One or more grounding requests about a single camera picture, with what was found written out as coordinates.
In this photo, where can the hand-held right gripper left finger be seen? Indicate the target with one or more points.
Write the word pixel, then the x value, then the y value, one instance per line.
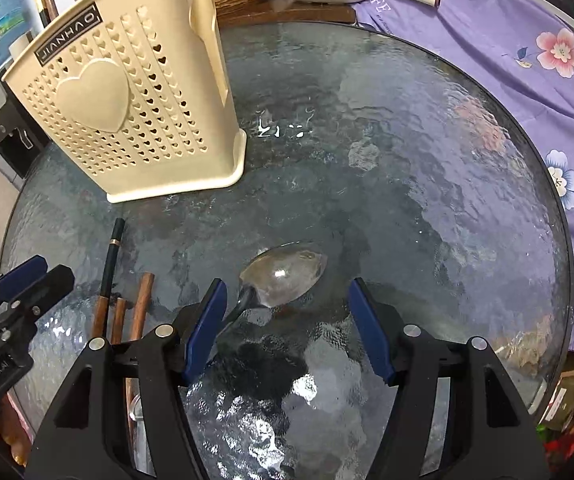
pixel 204 335

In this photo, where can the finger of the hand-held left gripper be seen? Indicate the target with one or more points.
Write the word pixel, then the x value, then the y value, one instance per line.
pixel 22 275
pixel 52 287

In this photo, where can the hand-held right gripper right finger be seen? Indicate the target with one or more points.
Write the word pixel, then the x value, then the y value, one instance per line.
pixel 372 330

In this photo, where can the metal spoon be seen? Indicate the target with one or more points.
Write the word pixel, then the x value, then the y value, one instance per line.
pixel 282 275

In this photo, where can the cream plastic utensil holder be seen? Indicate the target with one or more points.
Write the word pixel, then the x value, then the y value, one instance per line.
pixel 92 90

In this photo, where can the grey water dispenser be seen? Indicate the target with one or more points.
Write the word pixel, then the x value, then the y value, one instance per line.
pixel 12 135

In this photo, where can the round glass table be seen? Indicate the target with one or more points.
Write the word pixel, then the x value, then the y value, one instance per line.
pixel 417 160

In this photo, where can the purple floral cloth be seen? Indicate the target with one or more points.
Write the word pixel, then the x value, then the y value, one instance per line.
pixel 507 60

